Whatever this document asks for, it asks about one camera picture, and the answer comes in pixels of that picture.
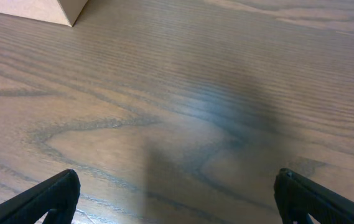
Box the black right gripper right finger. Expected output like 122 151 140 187
274 168 354 224

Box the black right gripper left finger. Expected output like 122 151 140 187
0 169 81 224

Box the cardboard box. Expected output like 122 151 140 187
0 0 88 27

